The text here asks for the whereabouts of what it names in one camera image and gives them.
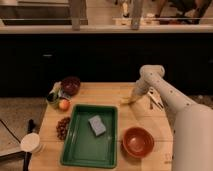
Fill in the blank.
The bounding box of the red yellow apple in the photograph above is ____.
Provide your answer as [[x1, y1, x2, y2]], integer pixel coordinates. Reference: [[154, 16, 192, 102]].
[[59, 99, 70, 111]]

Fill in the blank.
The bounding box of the grey blue sponge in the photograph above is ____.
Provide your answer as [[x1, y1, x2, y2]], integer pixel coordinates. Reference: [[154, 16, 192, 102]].
[[89, 115, 106, 136]]

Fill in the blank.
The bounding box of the green plastic tray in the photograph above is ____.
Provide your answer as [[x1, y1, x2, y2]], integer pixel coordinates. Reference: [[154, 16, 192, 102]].
[[60, 104, 118, 169]]

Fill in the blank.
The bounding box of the bunch of red grapes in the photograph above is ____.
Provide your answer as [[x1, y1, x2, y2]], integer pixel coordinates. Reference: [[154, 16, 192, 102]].
[[56, 117, 70, 140]]

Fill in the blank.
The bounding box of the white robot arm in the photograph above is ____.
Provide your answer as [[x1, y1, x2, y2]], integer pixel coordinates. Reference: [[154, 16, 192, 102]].
[[130, 65, 213, 171]]

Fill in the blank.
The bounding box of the yellow banana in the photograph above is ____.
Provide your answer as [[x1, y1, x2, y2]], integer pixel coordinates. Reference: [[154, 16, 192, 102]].
[[120, 97, 131, 105]]

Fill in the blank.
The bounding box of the red orange bowl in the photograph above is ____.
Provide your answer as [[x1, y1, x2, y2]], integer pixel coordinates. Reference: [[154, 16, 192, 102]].
[[122, 127, 154, 159]]

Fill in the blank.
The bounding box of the black handle tool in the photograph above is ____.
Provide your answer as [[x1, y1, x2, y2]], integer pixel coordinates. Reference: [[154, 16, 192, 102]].
[[23, 119, 36, 171]]

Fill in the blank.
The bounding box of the dark maroon bowl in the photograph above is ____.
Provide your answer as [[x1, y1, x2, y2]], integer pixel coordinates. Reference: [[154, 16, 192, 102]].
[[61, 76, 81, 96]]

